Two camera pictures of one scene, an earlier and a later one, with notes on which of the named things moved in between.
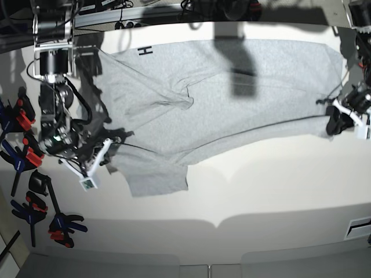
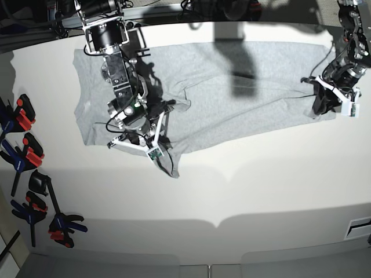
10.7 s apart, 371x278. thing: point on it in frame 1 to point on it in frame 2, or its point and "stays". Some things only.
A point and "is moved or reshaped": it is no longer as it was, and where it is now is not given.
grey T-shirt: [174, 101] is moved or reshaped
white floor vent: [358, 228] stays
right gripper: [68, 137] to [141, 130]
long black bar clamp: [63, 225] stays
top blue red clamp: [18, 117] stays
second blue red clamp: [31, 156] stays
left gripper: [359, 99] to [344, 78]
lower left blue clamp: [33, 211] stays
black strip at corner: [9, 245] stays
